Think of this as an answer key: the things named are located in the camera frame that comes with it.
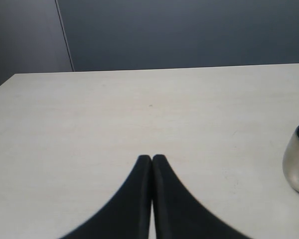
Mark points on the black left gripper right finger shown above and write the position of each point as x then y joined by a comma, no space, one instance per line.
177,214

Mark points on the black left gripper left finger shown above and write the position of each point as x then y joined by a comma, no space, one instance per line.
127,214

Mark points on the stainless steel cup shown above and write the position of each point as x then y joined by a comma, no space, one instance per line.
291,161

